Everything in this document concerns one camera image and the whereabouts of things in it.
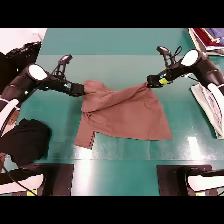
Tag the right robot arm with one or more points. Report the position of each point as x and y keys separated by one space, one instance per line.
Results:
x=204 y=68

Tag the black garment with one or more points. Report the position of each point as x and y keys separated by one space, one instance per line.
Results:
x=26 y=141
x=13 y=61

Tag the red garment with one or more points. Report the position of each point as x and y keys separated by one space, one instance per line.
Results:
x=205 y=35

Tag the white printed garment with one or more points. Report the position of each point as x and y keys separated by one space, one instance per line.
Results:
x=210 y=106

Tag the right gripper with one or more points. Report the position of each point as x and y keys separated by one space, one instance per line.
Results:
x=156 y=81

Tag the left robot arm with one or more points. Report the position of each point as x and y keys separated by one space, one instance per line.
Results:
x=20 y=83

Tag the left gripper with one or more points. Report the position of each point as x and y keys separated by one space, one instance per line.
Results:
x=76 y=89

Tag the purple garment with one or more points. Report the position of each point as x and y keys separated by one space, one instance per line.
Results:
x=217 y=33

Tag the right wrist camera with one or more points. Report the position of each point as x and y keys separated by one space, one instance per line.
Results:
x=165 y=55

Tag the brown T-shirt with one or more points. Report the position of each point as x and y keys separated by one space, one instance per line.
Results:
x=125 y=113

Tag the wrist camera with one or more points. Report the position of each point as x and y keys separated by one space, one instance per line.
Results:
x=165 y=55
x=64 y=63

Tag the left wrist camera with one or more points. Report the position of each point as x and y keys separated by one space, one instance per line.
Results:
x=64 y=63

